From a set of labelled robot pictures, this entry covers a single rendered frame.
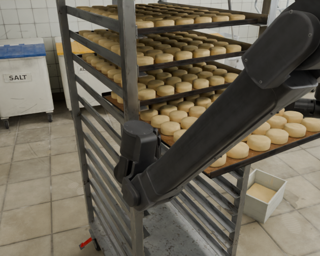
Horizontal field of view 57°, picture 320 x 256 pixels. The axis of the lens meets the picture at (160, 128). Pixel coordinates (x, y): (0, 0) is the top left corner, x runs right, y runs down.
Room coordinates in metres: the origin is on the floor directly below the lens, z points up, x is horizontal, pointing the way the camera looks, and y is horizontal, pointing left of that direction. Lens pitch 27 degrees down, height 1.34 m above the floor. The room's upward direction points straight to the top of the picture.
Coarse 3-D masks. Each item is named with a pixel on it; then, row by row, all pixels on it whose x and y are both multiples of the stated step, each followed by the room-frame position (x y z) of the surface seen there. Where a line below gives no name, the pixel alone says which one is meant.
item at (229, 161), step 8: (120, 104) 0.88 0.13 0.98; (160, 128) 0.69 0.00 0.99; (168, 136) 0.64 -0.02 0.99; (304, 136) 0.62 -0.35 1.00; (168, 144) 0.60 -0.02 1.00; (272, 144) 0.58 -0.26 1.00; (280, 144) 0.58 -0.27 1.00; (248, 152) 0.55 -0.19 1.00; (256, 152) 0.55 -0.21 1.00; (232, 160) 0.52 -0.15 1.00; (240, 160) 0.52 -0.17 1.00; (208, 168) 0.49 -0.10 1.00; (216, 168) 0.49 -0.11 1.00
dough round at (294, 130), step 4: (284, 124) 0.66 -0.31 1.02; (288, 124) 0.65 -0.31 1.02; (292, 124) 0.65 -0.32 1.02; (296, 124) 0.65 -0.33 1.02; (300, 124) 0.65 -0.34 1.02; (284, 128) 0.64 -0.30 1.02; (288, 128) 0.63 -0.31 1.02; (292, 128) 0.63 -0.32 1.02; (296, 128) 0.63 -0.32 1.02; (300, 128) 0.63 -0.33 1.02; (304, 128) 0.63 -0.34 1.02; (288, 132) 0.63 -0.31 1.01; (292, 132) 0.62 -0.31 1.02; (296, 132) 0.62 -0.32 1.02; (300, 132) 0.61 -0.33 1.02; (304, 132) 0.62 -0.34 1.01; (292, 136) 0.62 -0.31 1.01; (296, 136) 0.61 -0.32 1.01; (300, 136) 0.61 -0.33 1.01
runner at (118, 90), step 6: (78, 60) 1.15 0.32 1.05; (84, 66) 1.08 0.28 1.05; (90, 66) 1.02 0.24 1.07; (90, 72) 1.02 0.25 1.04; (96, 72) 0.97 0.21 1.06; (102, 78) 0.92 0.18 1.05; (108, 78) 0.87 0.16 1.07; (108, 84) 0.87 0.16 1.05; (114, 84) 0.83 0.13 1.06; (114, 90) 0.83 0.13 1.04; (120, 90) 0.79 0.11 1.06; (120, 96) 0.79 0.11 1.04; (144, 108) 0.71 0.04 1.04
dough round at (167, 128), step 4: (164, 124) 0.67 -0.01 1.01; (168, 124) 0.67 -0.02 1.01; (172, 124) 0.67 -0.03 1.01; (176, 124) 0.66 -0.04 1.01; (164, 128) 0.65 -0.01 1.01; (168, 128) 0.64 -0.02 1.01; (172, 128) 0.64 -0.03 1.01; (176, 128) 0.65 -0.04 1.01; (164, 132) 0.65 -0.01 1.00; (168, 132) 0.64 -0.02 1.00; (172, 132) 0.64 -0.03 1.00
